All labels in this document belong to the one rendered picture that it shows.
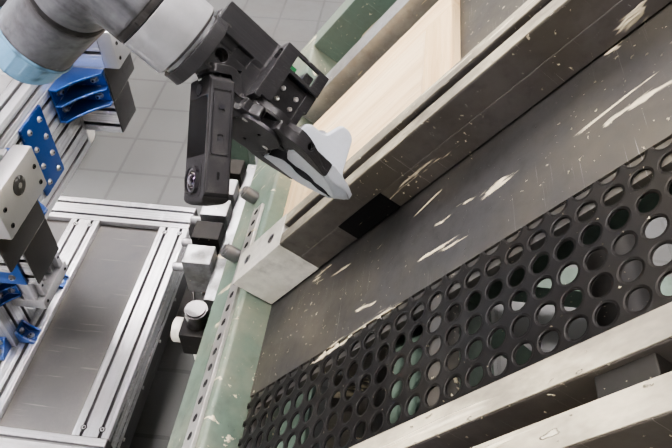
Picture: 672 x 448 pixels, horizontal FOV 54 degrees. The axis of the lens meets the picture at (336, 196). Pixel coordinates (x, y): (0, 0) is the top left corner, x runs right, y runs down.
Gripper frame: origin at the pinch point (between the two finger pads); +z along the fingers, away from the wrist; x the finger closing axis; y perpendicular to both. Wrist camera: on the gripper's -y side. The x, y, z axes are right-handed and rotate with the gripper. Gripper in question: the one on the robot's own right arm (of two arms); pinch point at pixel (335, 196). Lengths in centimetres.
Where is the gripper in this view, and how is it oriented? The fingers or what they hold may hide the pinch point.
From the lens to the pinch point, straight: 66.4
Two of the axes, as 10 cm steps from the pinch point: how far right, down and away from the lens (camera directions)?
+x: -5.5, 0.3, 8.3
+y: 4.7, -8.1, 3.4
